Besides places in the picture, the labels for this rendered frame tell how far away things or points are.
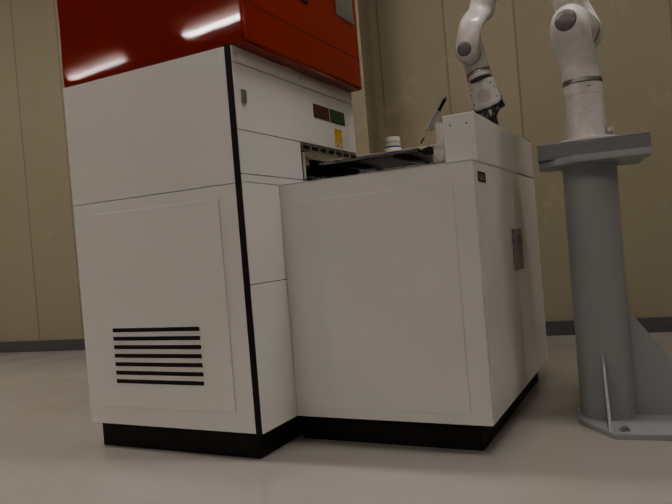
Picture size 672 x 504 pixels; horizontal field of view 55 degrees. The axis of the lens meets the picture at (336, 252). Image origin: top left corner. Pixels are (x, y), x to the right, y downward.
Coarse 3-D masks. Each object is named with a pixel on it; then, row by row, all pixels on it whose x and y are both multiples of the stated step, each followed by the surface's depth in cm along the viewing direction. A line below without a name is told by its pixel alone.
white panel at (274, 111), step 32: (256, 64) 199; (256, 96) 197; (288, 96) 215; (320, 96) 235; (256, 128) 196; (288, 128) 213; (320, 128) 234; (352, 128) 258; (256, 160) 195; (288, 160) 212
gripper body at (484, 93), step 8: (480, 80) 222; (488, 80) 221; (472, 88) 224; (480, 88) 222; (488, 88) 221; (496, 88) 220; (472, 96) 224; (480, 96) 222; (488, 96) 221; (496, 96) 220; (472, 104) 224; (480, 104) 222; (488, 104) 221; (496, 104) 224
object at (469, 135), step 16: (448, 128) 186; (464, 128) 184; (480, 128) 188; (496, 128) 207; (448, 144) 186; (464, 144) 184; (480, 144) 187; (496, 144) 205; (512, 144) 228; (448, 160) 186; (480, 160) 185; (496, 160) 204; (512, 160) 226
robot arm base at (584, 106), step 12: (576, 84) 198; (588, 84) 197; (600, 84) 198; (564, 96) 203; (576, 96) 199; (588, 96) 197; (600, 96) 198; (564, 108) 204; (576, 108) 199; (588, 108) 197; (600, 108) 198; (576, 120) 199; (588, 120) 197; (600, 120) 197; (576, 132) 199; (588, 132) 197; (600, 132) 197; (612, 132) 198
